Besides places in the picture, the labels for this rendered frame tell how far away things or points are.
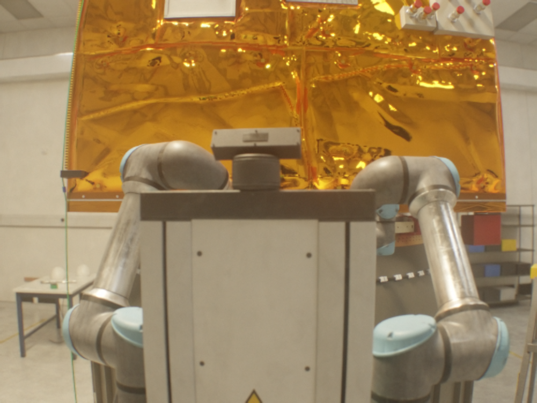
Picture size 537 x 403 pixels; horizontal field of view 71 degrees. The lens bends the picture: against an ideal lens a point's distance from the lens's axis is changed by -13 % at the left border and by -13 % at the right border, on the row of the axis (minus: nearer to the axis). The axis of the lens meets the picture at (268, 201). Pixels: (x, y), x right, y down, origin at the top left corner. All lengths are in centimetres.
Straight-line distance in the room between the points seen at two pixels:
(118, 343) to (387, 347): 49
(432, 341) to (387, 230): 65
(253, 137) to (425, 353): 47
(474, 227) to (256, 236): 152
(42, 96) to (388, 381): 803
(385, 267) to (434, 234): 86
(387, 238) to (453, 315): 58
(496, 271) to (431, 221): 713
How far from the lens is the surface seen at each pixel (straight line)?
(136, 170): 101
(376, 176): 99
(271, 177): 59
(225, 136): 63
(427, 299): 190
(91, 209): 185
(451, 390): 202
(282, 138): 62
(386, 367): 78
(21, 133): 844
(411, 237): 199
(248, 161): 59
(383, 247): 136
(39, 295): 535
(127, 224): 97
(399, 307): 174
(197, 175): 96
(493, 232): 206
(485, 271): 794
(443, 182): 100
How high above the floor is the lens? 175
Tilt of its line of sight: 2 degrees up
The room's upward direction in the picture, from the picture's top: straight up
